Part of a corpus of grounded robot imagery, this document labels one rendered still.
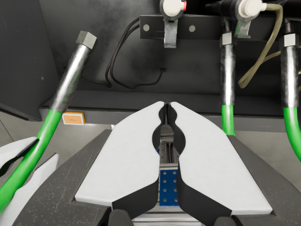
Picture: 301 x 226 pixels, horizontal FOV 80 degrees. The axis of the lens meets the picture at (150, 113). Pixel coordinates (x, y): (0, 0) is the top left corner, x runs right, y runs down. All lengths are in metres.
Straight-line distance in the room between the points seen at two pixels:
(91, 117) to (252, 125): 0.39
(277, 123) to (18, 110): 0.58
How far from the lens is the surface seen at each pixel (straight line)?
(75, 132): 1.84
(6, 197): 0.21
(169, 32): 0.23
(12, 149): 0.21
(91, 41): 0.23
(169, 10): 0.21
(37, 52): 0.54
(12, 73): 0.47
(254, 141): 1.87
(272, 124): 0.51
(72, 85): 0.22
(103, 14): 0.51
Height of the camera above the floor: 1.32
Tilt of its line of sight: 60 degrees down
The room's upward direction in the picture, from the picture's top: 173 degrees counter-clockwise
